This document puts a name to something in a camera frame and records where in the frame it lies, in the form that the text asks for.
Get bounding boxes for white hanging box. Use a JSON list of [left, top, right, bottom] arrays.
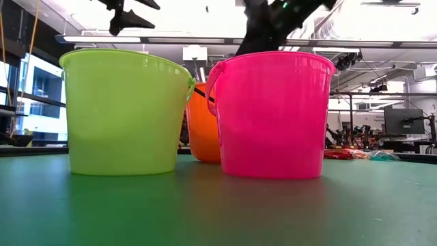
[[182, 45, 208, 62]]

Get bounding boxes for black ceiling-mounted camera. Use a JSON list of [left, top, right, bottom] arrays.
[[336, 53, 363, 72]]

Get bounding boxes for yellow hanging cable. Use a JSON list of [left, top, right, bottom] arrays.
[[10, 0, 41, 137], [0, 10, 13, 107]]

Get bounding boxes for pink plastic bucket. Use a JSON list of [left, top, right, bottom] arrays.
[[205, 51, 337, 180]]

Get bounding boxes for small black hanging camera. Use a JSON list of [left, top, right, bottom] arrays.
[[368, 83, 389, 94]]

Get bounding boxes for orange plastic bucket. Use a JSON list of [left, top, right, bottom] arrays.
[[186, 81, 223, 164]]

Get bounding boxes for background robot arms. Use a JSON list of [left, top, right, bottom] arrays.
[[326, 124, 385, 150]]

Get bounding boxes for long ceiling light bar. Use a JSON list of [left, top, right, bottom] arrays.
[[55, 33, 437, 49]]

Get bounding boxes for black computer monitor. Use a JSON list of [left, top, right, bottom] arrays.
[[384, 108, 426, 135]]

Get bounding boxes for lime green plastic bucket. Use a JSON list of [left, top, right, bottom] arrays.
[[59, 48, 197, 177]]

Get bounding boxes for black aluminium table frame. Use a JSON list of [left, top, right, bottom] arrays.
[[0, 146, 437, 165]]

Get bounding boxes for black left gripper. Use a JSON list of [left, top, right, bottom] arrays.
[[90, 0, 160, 37]]

